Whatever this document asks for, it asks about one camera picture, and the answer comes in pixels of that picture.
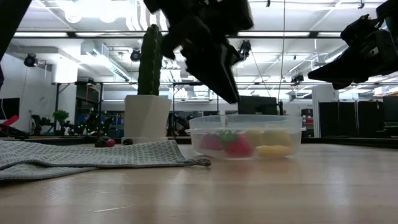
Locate grey waffle dish cloth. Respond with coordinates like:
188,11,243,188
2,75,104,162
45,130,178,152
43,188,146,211
0,139,213,182

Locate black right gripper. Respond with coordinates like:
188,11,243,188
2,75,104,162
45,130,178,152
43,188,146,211
307,13,398,91

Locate white room pillar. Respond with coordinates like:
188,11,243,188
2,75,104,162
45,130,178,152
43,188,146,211
312,85,340,138

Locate black wall screen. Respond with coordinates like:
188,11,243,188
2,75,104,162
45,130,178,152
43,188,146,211
0,97,21,121

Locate thin hanging black cable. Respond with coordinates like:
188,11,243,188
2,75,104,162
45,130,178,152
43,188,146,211
277,0,286,101

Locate black partition panels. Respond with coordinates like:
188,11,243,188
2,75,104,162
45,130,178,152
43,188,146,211
318,95,398,139

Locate black computer monitor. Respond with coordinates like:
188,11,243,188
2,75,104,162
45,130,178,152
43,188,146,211
237,95,279,117

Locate black metal shelf rack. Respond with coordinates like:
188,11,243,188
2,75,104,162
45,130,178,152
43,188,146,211
55,81,104,135

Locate white faceted plant pot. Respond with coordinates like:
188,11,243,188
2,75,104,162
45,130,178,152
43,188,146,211
124,94,173,139

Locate black overhead light beam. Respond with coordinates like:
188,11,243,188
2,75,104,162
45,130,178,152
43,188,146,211
13,30,343,39

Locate black background workstation frame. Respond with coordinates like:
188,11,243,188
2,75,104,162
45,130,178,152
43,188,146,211
172,81,220,126

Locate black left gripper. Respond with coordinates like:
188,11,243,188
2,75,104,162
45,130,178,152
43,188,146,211
142,0,254,105

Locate red strawberry green leaves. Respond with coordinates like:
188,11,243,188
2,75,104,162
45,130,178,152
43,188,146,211
219,130,254,159
200,133,224,152

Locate clear plastic tupperware container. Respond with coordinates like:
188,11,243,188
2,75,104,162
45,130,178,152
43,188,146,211
185,114,307,161

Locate red bar object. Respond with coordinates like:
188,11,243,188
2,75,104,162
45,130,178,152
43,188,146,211
0,114,20,129

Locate tall green cactus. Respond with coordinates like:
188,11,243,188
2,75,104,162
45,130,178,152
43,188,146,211
137,24,165,96

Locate small yellow banana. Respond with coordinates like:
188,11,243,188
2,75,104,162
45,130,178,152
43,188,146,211
256,144,292,159

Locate small green potted plant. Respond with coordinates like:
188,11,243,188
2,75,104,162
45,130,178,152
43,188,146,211
51,109,70,136

